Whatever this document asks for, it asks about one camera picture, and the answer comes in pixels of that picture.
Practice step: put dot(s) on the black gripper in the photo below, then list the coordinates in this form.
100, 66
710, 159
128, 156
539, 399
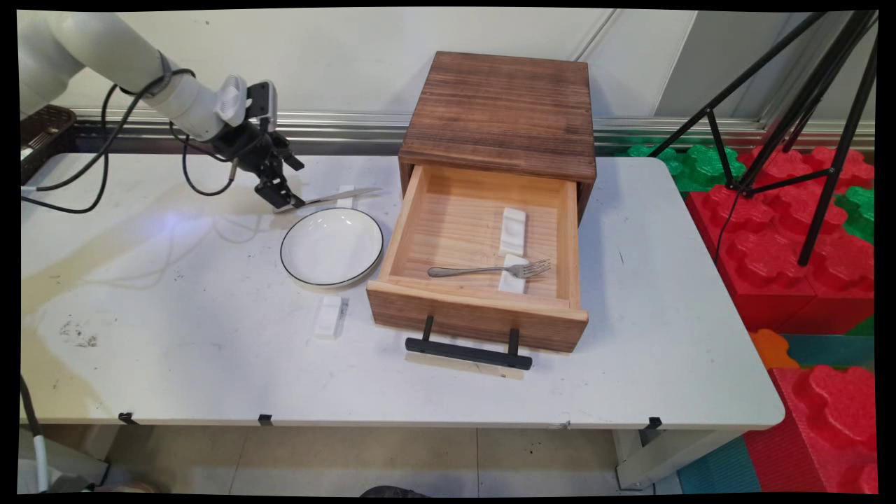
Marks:
248, 147

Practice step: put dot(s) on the silver metal knife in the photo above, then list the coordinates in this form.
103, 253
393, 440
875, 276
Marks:
350, 194

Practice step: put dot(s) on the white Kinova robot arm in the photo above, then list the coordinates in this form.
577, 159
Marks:
105, 56

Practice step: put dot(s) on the white ceramic cutlery rest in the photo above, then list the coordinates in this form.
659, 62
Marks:
345, 203
512, 227
512, 282
327, 316

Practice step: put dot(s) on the white plate with black rim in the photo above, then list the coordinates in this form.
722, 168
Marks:
329, 248

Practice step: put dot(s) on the light wooden drawer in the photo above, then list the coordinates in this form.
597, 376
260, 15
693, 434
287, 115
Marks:
462, 224

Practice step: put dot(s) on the silver metal fork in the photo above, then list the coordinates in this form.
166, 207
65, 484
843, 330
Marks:
483, 269

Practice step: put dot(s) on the dark wooden cabinet box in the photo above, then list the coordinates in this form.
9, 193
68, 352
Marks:
504, 105

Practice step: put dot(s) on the green foam block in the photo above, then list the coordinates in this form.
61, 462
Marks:
700, 168
859, 210

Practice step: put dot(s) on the white table leg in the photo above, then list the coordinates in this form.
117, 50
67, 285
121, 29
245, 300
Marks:
651, 462

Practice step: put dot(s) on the large red foam block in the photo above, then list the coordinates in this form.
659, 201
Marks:
763, 252

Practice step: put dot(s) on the orange foam piece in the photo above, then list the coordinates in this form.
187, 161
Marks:
770, 348

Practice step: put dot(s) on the black tripod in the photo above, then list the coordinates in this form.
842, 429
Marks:
829, 119

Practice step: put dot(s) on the aluminium wall rail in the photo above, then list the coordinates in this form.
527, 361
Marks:
350, 129

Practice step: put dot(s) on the wrist camera with grey mount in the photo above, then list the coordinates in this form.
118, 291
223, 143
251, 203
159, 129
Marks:
241, 101

